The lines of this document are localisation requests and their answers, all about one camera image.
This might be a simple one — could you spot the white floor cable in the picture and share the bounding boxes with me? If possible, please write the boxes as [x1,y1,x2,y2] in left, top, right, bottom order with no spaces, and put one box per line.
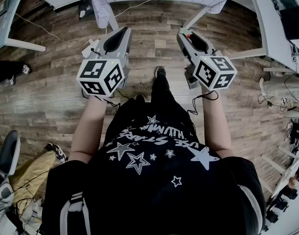
[14,12,75,44]
[104,0,151,35]

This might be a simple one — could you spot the white power adapter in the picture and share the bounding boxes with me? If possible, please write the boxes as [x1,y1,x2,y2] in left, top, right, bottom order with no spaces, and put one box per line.
[81,39,100,58]

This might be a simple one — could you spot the person's left forearm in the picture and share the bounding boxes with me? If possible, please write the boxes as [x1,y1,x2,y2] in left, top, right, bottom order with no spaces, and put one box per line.
[68,95,111,163]

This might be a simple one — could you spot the black floor cable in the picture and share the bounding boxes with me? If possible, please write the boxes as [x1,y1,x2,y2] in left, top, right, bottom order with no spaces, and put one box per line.
[258,71,299,112]

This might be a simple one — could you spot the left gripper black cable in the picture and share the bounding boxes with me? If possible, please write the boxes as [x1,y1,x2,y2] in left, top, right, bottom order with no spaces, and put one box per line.
[81,92,121,107]

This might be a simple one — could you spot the black desk cable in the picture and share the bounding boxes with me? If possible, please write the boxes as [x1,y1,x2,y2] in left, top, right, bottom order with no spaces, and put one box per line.
[270,0,282,18]

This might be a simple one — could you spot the black monitor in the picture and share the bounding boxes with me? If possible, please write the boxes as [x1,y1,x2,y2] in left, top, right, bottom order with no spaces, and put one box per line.
[279,5,299,42]

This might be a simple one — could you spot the person's right forearm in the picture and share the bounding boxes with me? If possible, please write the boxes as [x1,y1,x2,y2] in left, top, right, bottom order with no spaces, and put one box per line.
[200,89,235,159]

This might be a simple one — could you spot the white desk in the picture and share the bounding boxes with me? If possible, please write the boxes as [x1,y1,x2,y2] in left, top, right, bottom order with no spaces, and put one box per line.
[0,0,47,56]
[227,0,299,77]

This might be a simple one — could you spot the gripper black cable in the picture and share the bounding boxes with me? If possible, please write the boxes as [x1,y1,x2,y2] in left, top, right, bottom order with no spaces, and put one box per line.
[187,90,219,115]
[81,92,121,107]

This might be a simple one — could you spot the person's black star-print shirt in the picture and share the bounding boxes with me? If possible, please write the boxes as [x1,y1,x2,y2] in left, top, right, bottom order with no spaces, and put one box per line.
[40,98,267,235]

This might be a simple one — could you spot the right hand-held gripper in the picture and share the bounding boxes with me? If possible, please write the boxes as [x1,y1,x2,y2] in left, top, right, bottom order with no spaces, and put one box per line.
[176,31,238,92]

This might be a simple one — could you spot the black box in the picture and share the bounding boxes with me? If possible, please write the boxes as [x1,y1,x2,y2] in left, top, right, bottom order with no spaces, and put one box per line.
[279,0,299,9]

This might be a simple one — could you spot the printed marker cards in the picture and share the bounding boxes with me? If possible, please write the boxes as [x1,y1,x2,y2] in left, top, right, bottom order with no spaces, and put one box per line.
[290,43,299,66]

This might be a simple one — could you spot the picture frame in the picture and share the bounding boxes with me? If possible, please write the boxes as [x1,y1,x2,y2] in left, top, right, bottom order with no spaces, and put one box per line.
[0,0,8,19]

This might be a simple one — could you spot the white table frame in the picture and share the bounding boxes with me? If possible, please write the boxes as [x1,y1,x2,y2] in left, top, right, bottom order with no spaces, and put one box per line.
[106,5,213,31]

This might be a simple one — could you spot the grey office chair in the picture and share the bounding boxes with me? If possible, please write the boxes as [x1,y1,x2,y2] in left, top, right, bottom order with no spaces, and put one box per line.
[0,130,22,214]

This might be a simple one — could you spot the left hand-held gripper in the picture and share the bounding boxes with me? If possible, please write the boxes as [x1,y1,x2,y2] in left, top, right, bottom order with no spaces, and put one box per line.
[75,26,132,98]

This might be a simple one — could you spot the person's black trousers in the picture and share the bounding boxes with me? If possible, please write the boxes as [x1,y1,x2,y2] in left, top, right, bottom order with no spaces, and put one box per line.
[150,76,179,107]

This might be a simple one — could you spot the black metal stand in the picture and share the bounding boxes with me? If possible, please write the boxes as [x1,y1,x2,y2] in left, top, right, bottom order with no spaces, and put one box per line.
[78,0,93,19]

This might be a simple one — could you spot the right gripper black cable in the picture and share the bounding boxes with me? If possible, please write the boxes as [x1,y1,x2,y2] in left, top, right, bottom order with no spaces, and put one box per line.
[187,90,219,115]

